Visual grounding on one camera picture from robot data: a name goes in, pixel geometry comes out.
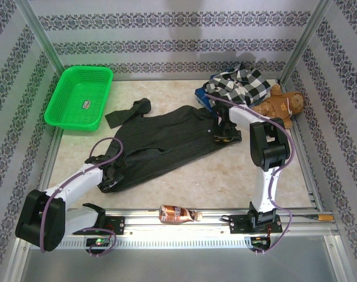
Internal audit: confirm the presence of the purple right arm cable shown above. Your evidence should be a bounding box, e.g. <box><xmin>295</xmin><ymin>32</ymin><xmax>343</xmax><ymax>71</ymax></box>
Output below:
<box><xmin>206</xmin><ymin>93</ymin><xmax>296</xmax><ymax>256</ymax></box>

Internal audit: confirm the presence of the dark blue folded shirt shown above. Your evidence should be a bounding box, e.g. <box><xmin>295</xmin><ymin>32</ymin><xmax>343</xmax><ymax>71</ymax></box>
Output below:
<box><xmin>194</xmin><ymin>75</ymin><xmax>226</xmax><ymax>111</ymax></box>

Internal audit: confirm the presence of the orange handled screwdriver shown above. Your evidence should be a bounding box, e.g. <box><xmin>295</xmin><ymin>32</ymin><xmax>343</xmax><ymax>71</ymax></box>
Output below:
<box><xmin>292</xmin><ymin>214</ymin><xmax>335</xmax><ymax>223</ymax></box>

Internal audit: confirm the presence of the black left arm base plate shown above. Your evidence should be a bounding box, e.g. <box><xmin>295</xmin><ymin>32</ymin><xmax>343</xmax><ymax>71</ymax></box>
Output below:
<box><xmin>103</xmin><ymin>216</ymin><xmax>126</xmax><ymax>236</ymax></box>

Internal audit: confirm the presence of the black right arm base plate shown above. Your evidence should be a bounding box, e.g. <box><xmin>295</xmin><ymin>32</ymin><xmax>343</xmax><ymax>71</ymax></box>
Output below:
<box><xmin>229</xmin><ymin>214</ymin><xmax>283</xmax><ymax>234</ymax></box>

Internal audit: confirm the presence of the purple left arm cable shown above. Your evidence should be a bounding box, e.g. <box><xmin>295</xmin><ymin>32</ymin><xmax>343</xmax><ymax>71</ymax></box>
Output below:
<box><xmin>39</xmin><ymin>137</ymin><xmax>125</xmax><ymax>258</ymax></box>

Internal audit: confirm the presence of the slotted grey cable duct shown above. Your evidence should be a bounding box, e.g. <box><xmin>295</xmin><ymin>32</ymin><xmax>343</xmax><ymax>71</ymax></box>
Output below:
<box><xmin>60</xmin><ymin>238</ymin><xmax>252</xmax><ymax>250</ymax></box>

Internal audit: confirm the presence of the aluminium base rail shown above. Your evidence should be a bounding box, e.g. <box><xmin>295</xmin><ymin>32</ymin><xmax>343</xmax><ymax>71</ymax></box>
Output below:
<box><xmin>60</xmin><ymin>209</ymin><xmax>339</xmax><ymax>239</ymax></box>

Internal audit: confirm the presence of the grey metal sheet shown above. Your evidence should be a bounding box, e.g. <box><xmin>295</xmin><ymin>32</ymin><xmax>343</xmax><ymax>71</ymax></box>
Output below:
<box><xmin>7</xmin><ymin>246</ymin><xmax>352</xmax><ymax>282</ymax></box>

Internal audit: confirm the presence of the green plastic basket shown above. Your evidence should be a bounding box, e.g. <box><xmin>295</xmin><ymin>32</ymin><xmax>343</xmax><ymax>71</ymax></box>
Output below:
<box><xmin>44</xmin><ymin>65</ymin><xmax>114</xmax><ymax>132</ymax></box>

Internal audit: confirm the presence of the small controller circuit board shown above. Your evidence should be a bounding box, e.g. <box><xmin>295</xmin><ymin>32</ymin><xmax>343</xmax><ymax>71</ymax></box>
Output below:
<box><xmin>251</xmin><ymin>236</ymin><xmax>271</xmax><ymax>247</ymax></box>
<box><xmin>86</xmin><ymin>238</ymin><xmax>111</xmax><ymax>248</ymax></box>

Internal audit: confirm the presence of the aluminium side rail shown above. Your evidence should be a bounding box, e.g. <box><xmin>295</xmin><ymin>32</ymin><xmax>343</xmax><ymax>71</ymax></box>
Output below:
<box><xmin>34</xmin><ymin>129</ymin><xmax>64</xmax><ymax>200</ymax></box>
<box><xmin>289</xmin><ymin>123</ymin><xmax>325</xmax><ymax>212</ymax></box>

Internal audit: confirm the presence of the black white checkered shirt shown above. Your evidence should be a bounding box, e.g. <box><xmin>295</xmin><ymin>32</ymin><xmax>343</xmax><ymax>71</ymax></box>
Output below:
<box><xmin>203</xmin><ymin>62</ymin><xmax>272</xmax><ymax>106</ymax></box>

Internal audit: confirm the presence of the dark pinstriped long sleeve shirt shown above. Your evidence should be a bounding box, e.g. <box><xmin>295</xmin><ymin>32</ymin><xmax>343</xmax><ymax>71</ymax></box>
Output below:
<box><xmin>97</xmin><ymin>98</ymin><xmax>243</xmax><ymax>194</ymax></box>

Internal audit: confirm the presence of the brown drink bottle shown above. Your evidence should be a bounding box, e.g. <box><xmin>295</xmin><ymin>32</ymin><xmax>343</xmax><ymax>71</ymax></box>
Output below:
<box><xmin>158</xmin><ymin>204</ymin><xmax>203</xmax><ymax>225</ymax></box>

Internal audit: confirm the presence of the brown teddy bear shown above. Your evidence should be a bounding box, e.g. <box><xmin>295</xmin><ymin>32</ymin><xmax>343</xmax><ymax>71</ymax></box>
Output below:
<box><xmin>251</xmin><ymin>83</ymin><xmax>305</xmax><ymax>130</ymax></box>

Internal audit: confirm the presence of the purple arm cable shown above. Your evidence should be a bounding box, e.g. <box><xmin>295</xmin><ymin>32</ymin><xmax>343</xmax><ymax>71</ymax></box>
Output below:
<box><xmin>39</xmin><ymin>137</ymin><xmax>125</xmax><ymax>258</ymax></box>
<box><xmin>206</xmin><ymin>93</ymin><xmax>296</xmax><ymax>256</ymax></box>

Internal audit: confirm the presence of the aluminium corner post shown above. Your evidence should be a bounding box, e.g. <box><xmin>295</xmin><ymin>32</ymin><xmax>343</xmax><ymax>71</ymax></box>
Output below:
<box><xmin>279</xmin><ymin>0</ymin><xmax>333</xmax><ymax>86</ymax></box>
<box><xmin>18</xmin><ymin>0</ymin><xmax>64</xmax><ymax>80</ymax></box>

